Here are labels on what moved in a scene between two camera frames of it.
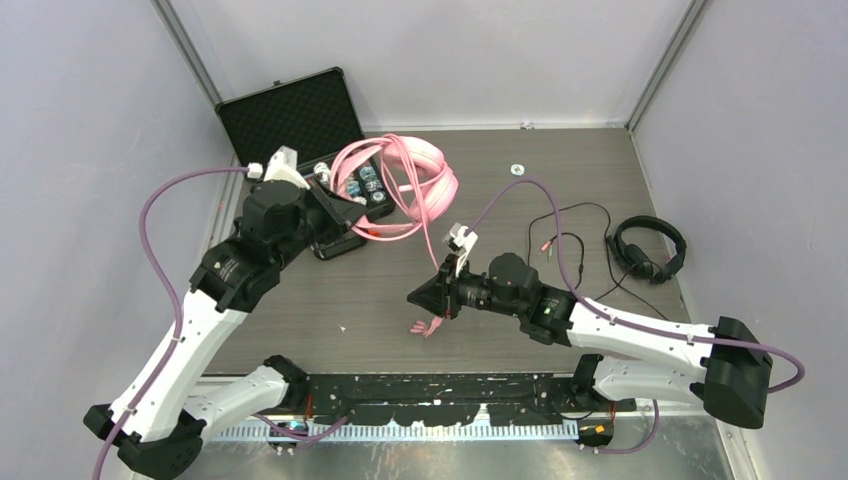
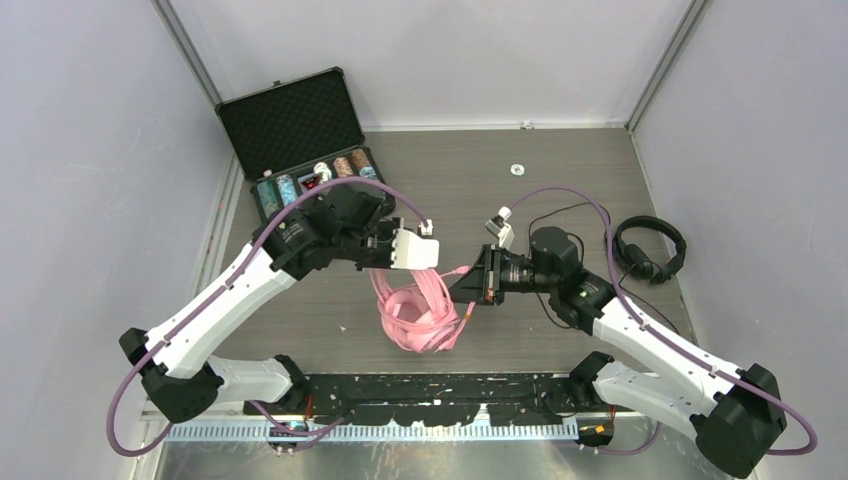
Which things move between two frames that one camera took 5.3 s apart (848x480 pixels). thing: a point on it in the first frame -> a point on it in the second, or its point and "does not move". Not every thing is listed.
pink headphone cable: x=414 y=196 -> x=420 y=315
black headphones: x=633 y=257 does not move
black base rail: x=428 y=400 does not move
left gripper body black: x=324 y=222 -> x=376 y=250
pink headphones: x=425 y=182 -> x=422 y=318
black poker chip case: x=314 y=116 does not move
